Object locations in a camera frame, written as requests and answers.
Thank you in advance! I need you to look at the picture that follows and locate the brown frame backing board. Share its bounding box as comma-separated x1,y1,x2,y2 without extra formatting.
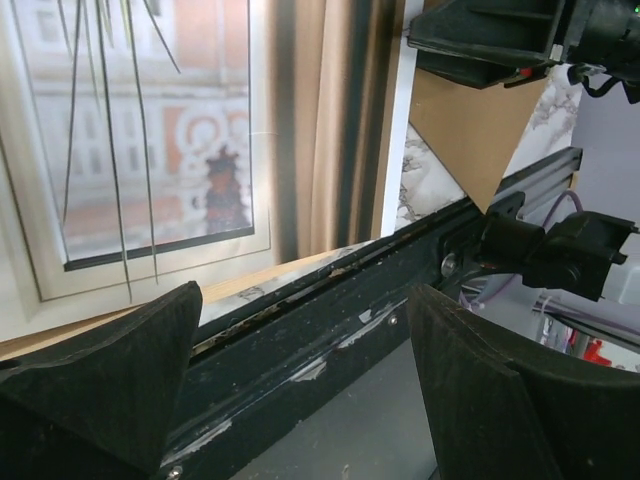
409,69,546,212

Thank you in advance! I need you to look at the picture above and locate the photo print with window scene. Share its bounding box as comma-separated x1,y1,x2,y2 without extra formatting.
1,1,423,341

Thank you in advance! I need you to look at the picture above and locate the aluminium side rail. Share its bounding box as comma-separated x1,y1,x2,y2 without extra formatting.
488,147,583,221

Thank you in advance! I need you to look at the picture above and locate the black table edge rail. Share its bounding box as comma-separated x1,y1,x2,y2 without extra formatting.
157,200,480,479

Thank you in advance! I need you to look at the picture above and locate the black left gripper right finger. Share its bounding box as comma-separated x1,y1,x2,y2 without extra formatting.
407,285,639,479

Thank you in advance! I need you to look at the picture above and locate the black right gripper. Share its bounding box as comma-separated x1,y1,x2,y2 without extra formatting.
408,0,639,105

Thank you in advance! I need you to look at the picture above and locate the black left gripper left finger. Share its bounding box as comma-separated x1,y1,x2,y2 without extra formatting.
1,281,202,479

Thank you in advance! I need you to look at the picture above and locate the light wooden picture frame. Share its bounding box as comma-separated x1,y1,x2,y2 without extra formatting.
0,249,351,361

